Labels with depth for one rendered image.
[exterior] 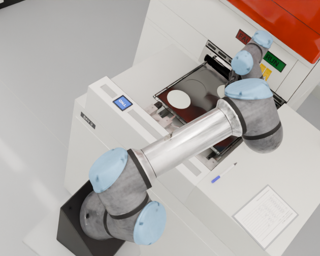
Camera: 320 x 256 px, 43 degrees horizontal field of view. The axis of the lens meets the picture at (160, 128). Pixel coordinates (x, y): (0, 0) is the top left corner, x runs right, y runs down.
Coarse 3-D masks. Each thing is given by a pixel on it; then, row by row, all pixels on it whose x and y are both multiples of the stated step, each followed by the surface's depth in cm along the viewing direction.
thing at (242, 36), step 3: (240, 30) 172; (240, 33) 172; (243, 33) 171; (237, 36) 174; (240, 36) 173; (243, 36) 172; (246, 36) 171; (240, 39) 174; (243, 39) 173; (246, 39) 172; (249, 39) 171; (243, 42) 174; (246, 42) 173
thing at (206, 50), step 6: (204, 48) 189; (210, 48) 188; (204, 54) 191; (210, 54) 188; (216, 54) 187; (198, 60) 195; (204, 60) 193; (216, 60) 188; (222, 60) 185; (222, 66) 187; (228, 66) 185; (228, 78) 190; (276, 102) 178; (276, 108) 178
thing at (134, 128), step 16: (96, 96) 154; (112, 96) 155; (128, 96) 156; (96, 112) 160; (112, 112) 152; (128, 112) 152; (144, 112) 153; (112, 128) 158; (128, 128) 150; (144, 128) 149; (160, 128) 151; (128, 144) 156; (144, 144) 148; (192, 160) 146; (160, 176) 152; (176, 176) 144; (192, 176) 142; (176, 192) 149
